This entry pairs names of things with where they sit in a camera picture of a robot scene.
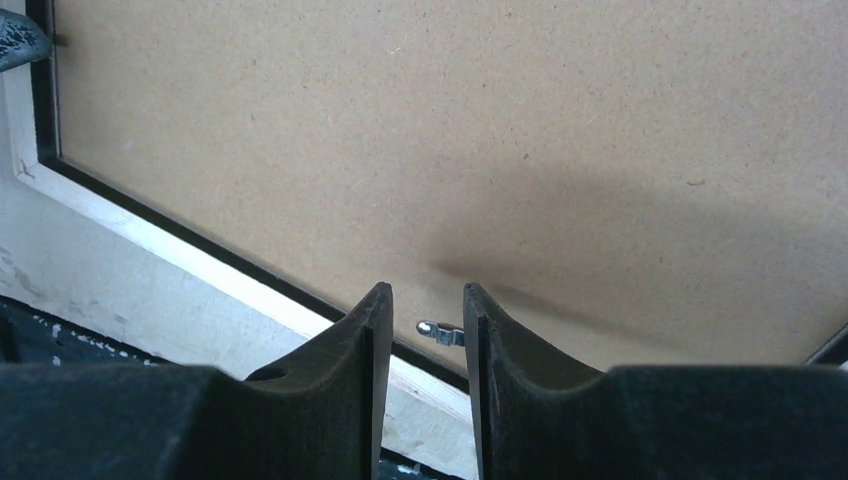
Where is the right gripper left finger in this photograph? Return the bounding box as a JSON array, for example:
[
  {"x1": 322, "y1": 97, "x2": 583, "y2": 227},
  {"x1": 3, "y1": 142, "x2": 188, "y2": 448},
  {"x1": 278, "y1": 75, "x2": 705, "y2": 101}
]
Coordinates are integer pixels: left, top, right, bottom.
[{"x1": 0, "y1": 282, "x2": 395, "y2": 480}]

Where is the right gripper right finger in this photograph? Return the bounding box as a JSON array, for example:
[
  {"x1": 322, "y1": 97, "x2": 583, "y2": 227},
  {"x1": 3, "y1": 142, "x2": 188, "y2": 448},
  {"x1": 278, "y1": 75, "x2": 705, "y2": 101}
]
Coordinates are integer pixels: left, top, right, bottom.
[{"x1": 463, "y1": 283, "x2": 847, "y2": 479}]

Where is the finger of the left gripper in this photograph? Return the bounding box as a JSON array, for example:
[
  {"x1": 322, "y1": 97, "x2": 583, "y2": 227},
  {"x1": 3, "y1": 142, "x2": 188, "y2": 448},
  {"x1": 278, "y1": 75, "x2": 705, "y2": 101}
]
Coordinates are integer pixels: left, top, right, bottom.
[{"x1": 0, "y1": 8, "x2": 53, "y2": 73}]

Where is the wooden picture frame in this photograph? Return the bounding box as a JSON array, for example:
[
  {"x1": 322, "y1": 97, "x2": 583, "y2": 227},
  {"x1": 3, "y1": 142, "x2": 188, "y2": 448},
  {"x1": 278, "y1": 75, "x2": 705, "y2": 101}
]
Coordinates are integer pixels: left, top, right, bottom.
[{"x1": 1, "y1": 1, "x2": 846, "y2": 479}]

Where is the brown backing board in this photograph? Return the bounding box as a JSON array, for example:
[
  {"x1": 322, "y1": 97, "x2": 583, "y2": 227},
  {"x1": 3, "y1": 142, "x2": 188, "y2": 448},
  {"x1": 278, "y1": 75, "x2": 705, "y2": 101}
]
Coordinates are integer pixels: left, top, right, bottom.
[{"x1": 56, "y1": 1, "x2": 847, "y2": 368}]

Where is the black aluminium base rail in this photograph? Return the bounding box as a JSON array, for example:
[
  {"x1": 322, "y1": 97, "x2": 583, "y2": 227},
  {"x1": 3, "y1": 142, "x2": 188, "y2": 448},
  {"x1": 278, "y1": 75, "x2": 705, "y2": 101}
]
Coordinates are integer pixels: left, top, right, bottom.
[{"x1": 0, "y1": 294, "x2": 458, "y2": 480}]

